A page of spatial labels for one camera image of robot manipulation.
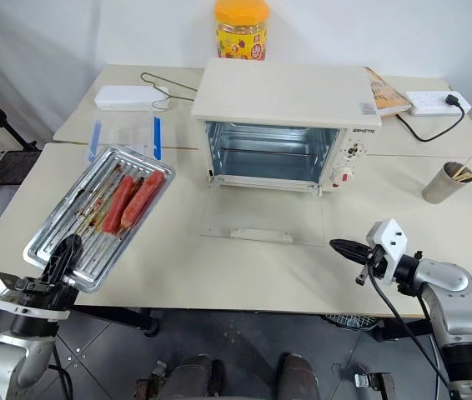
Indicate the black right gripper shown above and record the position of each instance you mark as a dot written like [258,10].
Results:
[373,261]

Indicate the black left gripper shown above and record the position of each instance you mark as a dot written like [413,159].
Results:
[48,293]

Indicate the silver ribbed baking tray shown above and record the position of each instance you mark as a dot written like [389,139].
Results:
[69,221]

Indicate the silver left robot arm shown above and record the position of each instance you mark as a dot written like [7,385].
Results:
[15,358]

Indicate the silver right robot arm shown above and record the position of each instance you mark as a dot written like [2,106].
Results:
[453,300]

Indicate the red sausage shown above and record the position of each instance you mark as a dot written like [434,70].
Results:
[117,206]
[142,200]

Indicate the white oven timer knob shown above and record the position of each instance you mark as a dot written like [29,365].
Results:
[341,177]

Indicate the glass oven door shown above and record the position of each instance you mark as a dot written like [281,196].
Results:
[261,214]

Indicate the white toaster oven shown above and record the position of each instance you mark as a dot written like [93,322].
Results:
[279,89]

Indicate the black stand platform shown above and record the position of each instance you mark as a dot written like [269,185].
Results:
[6,167]

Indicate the grey metal cup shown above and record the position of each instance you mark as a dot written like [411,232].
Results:
[444,187]

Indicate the clear box with blue latches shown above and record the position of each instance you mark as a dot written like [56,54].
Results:
[125,133]

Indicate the dark rounded shape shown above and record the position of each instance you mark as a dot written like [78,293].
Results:
[190,377]
[299,377]

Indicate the wooden skewers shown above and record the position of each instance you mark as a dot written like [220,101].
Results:
[467,166]

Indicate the orange book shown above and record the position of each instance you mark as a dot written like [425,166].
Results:
[386,98]

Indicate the white power strip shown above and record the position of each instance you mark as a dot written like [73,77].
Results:
[428,103]

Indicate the flat white box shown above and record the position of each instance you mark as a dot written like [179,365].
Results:
[129,98]

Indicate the yellow jar with orange lid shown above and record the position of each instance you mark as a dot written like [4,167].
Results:
[242,35]

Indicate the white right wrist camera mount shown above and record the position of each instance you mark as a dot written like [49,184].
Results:
[390,241]

